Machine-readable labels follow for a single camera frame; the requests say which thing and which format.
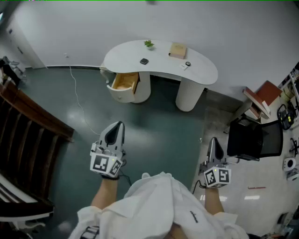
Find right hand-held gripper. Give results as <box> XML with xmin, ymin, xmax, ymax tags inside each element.
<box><xmin>198</xmin><ymin>137</ymin><xmax>232</xmax><ymax>189</ymax></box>

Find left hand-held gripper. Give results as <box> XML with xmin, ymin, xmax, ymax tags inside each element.
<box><xmin>90</xmin><ymin>120</ymin><xmax>127</xmax><ymax>179</ymax></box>

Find large wooden drawer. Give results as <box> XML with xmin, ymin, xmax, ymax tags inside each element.
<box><xmin>107</xmin><ymin>71</ymin><xmax>140</xmax><ymax>103</ymax></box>

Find person's left forearm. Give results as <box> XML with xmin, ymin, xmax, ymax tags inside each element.
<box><xmin>90</xmin><ymin>178</ymin><xmax>120</xmax><ymax>209</ymax></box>

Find person's right forearm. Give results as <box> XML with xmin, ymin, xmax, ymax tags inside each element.
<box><xmin>204</xmin><ymin>186</ymin><xmax>225</xmax><ymax>214</ymax></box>

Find white curved desk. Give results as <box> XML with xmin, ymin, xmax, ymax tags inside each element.
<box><xmin>102</xmin><ymin>39</ymin><xmax>219</xmax><ymax>112</ymax></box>

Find black office chair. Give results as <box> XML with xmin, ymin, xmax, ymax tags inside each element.
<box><xmin>227</xmin><ymin>118</ymin><xmax>284</xmax><ymax>162</ymax></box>

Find grey cardboard box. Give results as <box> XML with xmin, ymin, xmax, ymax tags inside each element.
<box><xmin>230</xmin><ymin>99</ymin><xmax>256</xmax><ymax>123</ymax></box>

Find cream ornate furniture piece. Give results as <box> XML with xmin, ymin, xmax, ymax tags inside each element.
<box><xmin>100</xmin><ymin>62</ymin><xmax>111</xmax><ymax>84</ymax></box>

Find white round device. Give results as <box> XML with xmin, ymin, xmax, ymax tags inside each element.
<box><xmin>283</xmin><ymin>157</ymin><xmax>298</xmax><ymax>173</ymax></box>

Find red and white boxes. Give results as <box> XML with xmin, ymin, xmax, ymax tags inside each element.
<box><xmin>242</xmin><ymin>80</ymin><xmax>283</xmax><ymax>120</ymax></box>

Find person's white shirt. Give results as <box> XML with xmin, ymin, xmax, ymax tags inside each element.
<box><xmin>69</xmin><ymin>171</ymin><xmax>249</xmax><ymax>239</ymax></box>

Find black and yellow device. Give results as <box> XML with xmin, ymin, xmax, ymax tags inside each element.
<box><xmin>277</xmin><ymin>104</ymin><xmax>295</xmax><ymax>131</ymax></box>

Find black chair base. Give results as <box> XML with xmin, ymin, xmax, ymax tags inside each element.
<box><xmin>289</xmin><ymin>137</ymin><xmax>299</xmax><ymax>157</ymax></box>

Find dark wooden bench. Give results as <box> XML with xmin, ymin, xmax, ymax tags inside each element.
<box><xmin>0</xmin><ymin>81</ymin><xmax>75</xmax><ymax>211</ymax></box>

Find cluttered metal shelf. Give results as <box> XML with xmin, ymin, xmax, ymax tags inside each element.
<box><xmin>279</xmin><ymin>62</ymin><xmax>299</xmax><ymax>105</ymax></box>

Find tan book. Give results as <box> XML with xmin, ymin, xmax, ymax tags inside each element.
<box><xmin>168</xmin><ymin>42</ymin><xmax>188</xmax><ymax>60</ymax></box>

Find grey chair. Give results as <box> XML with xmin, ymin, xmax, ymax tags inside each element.
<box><xmin>2</xmin><ymin>56</ymin><xmax>27</xmax><ymax>82</ymax></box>

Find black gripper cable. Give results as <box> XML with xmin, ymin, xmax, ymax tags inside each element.
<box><xmin>191</xmin><ymin>179</ymin><xmax>207</xmax><ymax>195</ymax></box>
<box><xmin>118</xmin><ymin>167</ymin><xmax>133</xmax><ymax>186</ymax></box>

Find white floor cable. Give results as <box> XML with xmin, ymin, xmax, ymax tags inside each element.
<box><xmin>68</xmin><ymin>65</ymin><xmax>101</xmax><ymax>136</ymax></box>

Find white ornate furniture frame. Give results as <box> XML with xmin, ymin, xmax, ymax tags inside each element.
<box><xmin>0</xmin><ymin>174</ymin><xmax>55</xmax><ymax>234</ymax></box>

